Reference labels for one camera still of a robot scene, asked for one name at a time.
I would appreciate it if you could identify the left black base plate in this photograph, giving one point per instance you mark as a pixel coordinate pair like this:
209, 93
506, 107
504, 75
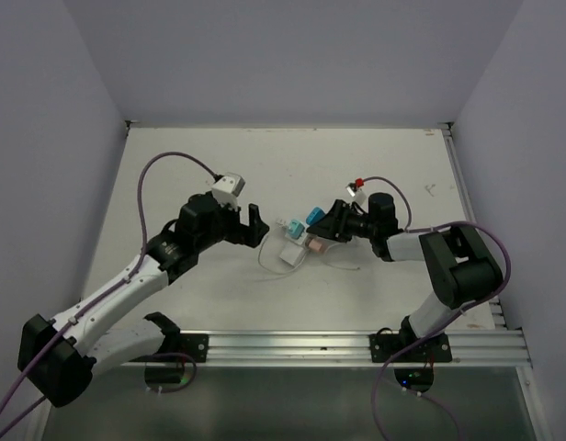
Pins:
182, 347

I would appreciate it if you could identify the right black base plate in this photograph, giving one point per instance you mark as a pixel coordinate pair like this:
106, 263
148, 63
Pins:
385, 347

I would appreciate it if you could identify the aluminium right side rail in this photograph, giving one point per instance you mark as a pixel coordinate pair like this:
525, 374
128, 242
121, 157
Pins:
495, 246

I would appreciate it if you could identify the teal USB charger plug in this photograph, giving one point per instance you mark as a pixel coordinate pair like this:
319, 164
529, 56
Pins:
293, 229

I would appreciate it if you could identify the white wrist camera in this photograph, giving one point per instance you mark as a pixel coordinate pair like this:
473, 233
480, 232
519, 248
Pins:
355, 192
226, 190

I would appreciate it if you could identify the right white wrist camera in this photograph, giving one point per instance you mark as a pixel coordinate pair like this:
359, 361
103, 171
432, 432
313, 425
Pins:
355, 192

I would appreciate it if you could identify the aluminium rail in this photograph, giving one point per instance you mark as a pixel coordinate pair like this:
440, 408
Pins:
495, 246
350, 349

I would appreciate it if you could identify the pink brown charger plug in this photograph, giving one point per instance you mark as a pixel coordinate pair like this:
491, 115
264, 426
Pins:
317, 246

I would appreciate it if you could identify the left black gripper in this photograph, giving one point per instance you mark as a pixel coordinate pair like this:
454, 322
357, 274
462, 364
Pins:
247, 234

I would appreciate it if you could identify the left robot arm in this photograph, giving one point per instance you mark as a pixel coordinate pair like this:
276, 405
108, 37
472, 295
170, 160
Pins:
54, 355

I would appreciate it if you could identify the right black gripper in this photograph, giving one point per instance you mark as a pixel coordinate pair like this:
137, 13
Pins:
333, 224

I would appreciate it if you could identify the aluminium front rail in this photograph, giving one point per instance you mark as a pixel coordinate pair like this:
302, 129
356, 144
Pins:
350, 349

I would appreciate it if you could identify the blue adapter plug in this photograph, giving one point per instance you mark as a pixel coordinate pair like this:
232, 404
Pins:
315, 215

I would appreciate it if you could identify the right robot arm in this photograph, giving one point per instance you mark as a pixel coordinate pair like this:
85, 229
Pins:
461, 269

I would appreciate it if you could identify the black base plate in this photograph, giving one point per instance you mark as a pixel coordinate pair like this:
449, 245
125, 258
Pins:
385, 347
182, 347

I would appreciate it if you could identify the white cube power socket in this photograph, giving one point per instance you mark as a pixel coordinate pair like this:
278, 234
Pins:
293, 254

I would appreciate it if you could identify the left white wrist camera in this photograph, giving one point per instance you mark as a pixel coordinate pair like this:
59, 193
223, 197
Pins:
226, 190

